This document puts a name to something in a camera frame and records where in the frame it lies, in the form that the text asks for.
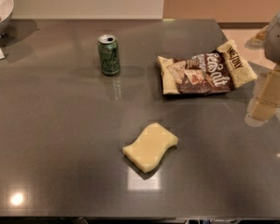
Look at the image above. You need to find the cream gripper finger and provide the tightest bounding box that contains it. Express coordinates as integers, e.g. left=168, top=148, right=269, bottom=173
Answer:
left=249, top=64, right=280, bottom=121

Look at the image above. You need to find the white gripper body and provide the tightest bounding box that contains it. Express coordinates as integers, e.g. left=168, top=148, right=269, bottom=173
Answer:
left=264, top=10, right=280, bottom=64

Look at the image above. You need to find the yellow sponge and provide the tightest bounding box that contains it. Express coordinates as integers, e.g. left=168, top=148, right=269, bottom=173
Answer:
left=122, top=122, right=178, bottom=174

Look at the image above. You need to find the brown chip bag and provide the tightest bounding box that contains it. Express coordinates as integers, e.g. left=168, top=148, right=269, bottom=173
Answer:
left=158, top=40, right=258, bottom=94

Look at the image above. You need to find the green soda can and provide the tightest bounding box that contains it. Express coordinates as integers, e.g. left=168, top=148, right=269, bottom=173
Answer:
left=97, top=35, right=120, bottom=76

